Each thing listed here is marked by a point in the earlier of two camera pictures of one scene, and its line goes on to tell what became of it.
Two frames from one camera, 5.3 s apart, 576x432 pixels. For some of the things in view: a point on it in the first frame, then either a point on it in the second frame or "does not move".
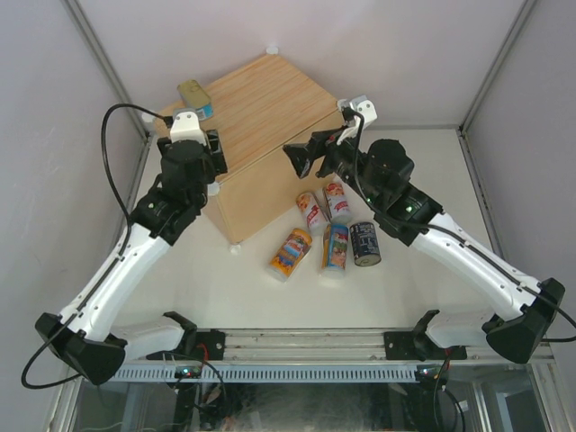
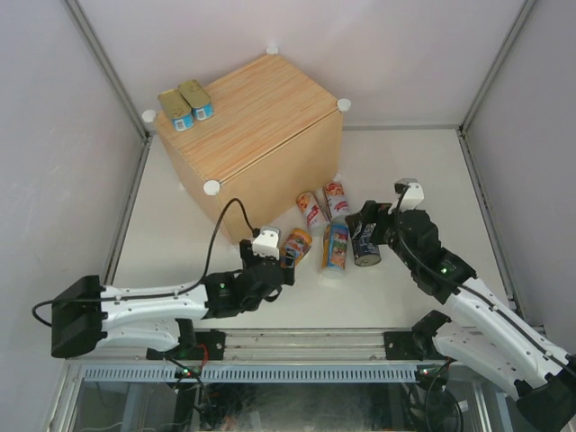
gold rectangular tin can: x=195 y=98 does not move
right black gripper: x=321 y=143 -> x=373 y=211
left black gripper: x=215 y=164 -> x=248 y=256
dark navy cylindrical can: x=365 y=244 does not move
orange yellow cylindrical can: x=290 y=253 does not move
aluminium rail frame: x=315 y=347 does not move
